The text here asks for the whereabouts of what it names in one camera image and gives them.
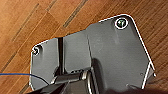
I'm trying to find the silver cylindrical base hub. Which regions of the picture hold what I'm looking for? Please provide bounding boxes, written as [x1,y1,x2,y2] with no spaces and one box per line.
[74,69,100,92]

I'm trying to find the silver base screw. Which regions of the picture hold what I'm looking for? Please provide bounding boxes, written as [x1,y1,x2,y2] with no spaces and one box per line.
[114,16,130,30]
[31,46,42,56]

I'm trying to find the thin blue cable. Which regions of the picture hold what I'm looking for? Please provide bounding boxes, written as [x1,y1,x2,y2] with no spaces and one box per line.
[0,72,51,84]

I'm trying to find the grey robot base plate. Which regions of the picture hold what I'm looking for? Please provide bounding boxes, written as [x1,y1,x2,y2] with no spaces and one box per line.
[30,13,158,94]

